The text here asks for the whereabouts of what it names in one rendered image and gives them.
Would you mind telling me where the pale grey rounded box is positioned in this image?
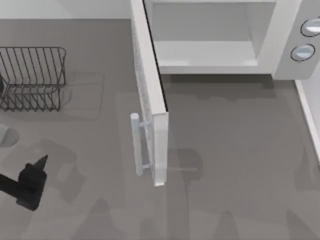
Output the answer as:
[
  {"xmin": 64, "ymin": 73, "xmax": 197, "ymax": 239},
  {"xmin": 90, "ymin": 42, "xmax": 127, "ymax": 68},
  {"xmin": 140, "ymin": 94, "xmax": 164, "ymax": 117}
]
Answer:
[{"xmin": 0, "ymin": 123, "xmax": 20, "ymax": 148}]

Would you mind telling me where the white microwave door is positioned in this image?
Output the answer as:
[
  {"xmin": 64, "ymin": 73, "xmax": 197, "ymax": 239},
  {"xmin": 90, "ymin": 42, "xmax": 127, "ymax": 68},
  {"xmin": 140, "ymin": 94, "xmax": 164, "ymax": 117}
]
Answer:
[{"xmin": 129, "ymin": 0, "xmax": 170, "ymax": 188}]

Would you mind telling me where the pale microwave oven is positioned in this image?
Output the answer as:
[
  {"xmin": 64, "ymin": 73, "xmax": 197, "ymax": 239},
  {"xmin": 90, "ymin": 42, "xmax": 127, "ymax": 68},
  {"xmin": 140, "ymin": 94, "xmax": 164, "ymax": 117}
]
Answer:
[{"xmin": 142, "ymin": 0, "xmax": 320, "ymax": 81}]

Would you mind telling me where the small grey microwave knob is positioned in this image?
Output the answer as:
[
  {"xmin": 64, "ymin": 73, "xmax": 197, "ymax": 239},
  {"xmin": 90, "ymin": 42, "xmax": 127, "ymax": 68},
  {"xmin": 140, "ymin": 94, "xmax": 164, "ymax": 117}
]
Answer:
[{"xmin": 290, "ymin": 43, "xmax": 316, "ymax": 62}]

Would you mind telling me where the large grey microwave knob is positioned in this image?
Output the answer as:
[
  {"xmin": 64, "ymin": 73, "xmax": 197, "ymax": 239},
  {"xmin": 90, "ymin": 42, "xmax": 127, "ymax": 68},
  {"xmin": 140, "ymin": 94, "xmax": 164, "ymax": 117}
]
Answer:
[{"xmin": 299, "ymin": 16, "xmax": 320, "ymax": 38}]

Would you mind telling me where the dark wire dish rack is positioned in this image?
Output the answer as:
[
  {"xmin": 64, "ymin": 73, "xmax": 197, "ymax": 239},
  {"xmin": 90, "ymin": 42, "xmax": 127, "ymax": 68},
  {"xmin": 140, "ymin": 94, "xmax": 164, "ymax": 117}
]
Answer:
[{"xmin": 0, "ymin": 46, "xmax": 68, "ymax": 113}]

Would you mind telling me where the pale grey door handle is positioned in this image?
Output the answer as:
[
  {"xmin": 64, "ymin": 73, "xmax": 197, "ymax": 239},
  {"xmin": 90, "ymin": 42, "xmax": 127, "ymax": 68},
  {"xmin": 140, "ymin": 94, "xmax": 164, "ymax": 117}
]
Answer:
[{"xmin": 130, "ymin": 112, "xmax": 154, "ymax": 177}]

